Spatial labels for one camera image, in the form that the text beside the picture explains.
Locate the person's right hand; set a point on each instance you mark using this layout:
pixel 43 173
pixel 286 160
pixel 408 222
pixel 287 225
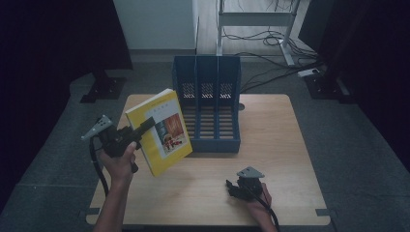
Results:
pixel 257 208

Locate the white power strip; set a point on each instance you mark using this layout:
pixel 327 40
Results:
pixel 307 72

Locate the black stand base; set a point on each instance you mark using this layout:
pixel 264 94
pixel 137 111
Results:
pixel 104 88
pixel 325 86

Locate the white wall panel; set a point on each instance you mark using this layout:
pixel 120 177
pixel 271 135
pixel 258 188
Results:
pixel 158 24

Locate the dark curtain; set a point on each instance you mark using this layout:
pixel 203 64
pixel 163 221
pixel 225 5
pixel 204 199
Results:
pixel 48 64
pixel 370 64

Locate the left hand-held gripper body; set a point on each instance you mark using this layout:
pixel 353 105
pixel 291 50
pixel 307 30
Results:
pixel 116 141

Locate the blue three-slot file rack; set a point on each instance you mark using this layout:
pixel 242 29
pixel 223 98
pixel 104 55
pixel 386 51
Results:
pixel 206 74

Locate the yellow book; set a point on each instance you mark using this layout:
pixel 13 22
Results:
pixel 153 153

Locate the white metal desk frame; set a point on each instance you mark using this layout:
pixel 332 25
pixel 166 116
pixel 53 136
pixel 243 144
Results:
pixel 254 18

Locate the person's left hand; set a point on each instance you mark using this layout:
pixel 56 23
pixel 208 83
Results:
pixel 121 166

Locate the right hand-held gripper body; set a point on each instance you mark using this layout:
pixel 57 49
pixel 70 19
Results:
pixel 249 188

